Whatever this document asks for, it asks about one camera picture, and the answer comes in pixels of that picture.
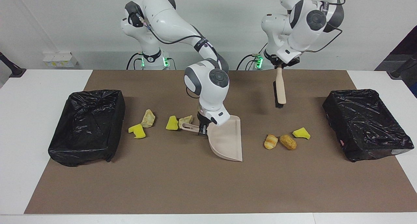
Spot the beige hand brush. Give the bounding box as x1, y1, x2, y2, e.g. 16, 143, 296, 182
273, 66, 287, 108

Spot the beige plastic dustpan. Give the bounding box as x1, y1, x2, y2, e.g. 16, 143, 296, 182
179, 116, 243, 162

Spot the striped toy croissant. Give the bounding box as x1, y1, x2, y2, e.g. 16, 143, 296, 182
264, 134, 279, 150

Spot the yellow green sponge piece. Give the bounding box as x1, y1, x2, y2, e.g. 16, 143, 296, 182
292, 127, 311, 140

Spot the brown toy bread roll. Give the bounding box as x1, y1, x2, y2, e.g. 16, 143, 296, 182
280, 134, 297, 150

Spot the bin with black trash bag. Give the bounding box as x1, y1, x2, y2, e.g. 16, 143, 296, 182
323, 89, 415, 162
48, 89, 126, 167

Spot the small beige foam chunk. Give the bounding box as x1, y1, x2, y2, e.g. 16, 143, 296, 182
178, 115, 194, 129

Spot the yellow sponge wedge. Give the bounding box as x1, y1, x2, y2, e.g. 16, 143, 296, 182
165, 115, 179, 131

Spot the large beige foam chunk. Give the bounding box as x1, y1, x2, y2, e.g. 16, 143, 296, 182
140, 109, 155, 128

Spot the brown table mat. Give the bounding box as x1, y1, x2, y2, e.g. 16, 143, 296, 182
24, 70, 417, 215

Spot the notched yellow sponge piece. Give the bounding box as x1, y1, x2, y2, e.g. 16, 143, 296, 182
128, 124, 147, 139

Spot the black clamp stand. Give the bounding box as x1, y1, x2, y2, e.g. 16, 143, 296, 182
388, 53, 417, 79
0, 52, 26, 78

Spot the dark background panel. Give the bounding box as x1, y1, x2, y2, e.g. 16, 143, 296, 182
375, 25, 417, 71

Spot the black left base cable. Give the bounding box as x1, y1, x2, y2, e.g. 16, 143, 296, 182
237, 41, 268, 70

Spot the black base cable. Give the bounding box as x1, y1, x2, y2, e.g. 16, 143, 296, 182
126, 52, 144, 70
237, 41, 268, 70

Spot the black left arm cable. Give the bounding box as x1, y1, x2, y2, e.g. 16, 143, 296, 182
283, 0, 346, 53

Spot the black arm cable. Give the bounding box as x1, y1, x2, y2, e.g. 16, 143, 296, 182
138, 14, 217, 99
283, 0, 346, 53

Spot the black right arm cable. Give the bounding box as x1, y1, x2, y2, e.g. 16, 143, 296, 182
138, 14, 217, 99

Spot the black right base cable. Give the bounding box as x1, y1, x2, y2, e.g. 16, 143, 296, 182
126, 52, 144, 70

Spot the white wall power box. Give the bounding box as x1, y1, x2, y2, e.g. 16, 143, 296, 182
42, 52, 78, 68

